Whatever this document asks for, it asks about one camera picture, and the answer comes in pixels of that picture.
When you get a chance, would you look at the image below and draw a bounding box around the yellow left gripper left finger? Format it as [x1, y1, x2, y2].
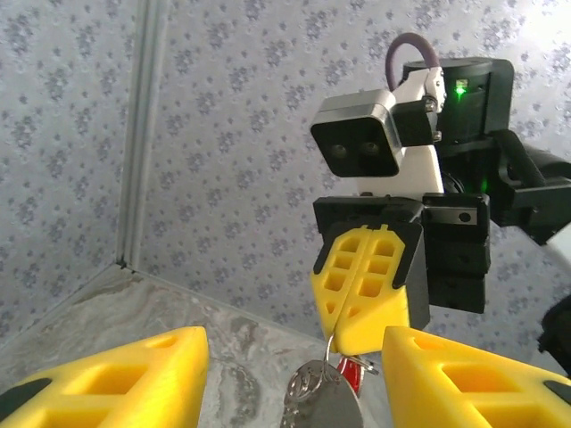
[0, 325, 210, 428]

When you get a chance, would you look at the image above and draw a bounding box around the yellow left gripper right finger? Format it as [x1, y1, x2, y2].
[383, 325, 571, 428]

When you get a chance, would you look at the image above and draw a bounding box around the red key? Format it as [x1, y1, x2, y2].
[336, 355, 380, 396]

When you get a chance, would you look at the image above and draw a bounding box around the silver key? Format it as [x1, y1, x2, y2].
[285, 358, 343, 418]

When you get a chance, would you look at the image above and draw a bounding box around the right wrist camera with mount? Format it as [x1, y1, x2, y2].
[310, 73, 447, 196]

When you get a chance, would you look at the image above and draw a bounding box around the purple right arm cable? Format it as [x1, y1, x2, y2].
[385, 33, 442, 90]

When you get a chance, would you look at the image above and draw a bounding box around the aluminium corner post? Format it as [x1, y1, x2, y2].
[116, 0, 170, 271]

